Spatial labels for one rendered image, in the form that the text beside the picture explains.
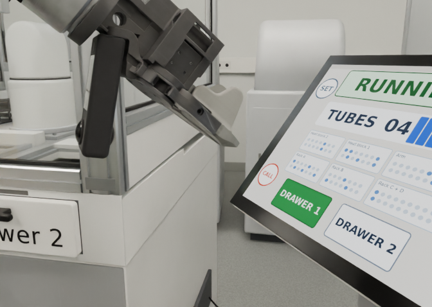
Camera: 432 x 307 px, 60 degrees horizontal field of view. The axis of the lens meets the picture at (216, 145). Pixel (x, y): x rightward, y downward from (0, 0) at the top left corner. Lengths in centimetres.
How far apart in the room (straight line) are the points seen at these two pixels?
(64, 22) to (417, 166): 38
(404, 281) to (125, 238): 51
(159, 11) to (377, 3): 372
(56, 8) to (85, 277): 60
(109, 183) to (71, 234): 13
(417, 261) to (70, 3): 39
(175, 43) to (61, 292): 64
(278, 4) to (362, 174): 349
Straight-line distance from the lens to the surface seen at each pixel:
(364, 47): 399
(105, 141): 36
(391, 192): 46
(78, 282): 85
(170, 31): 36
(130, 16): 37
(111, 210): 74
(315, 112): 61
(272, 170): 59
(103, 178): 72
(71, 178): 75
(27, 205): 81
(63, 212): 77
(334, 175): 52
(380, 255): 44
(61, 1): 35
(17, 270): 92
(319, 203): 50
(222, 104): 40
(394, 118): 53
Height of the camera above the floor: 119
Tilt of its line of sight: 13 degrees down
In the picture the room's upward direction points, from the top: straight up
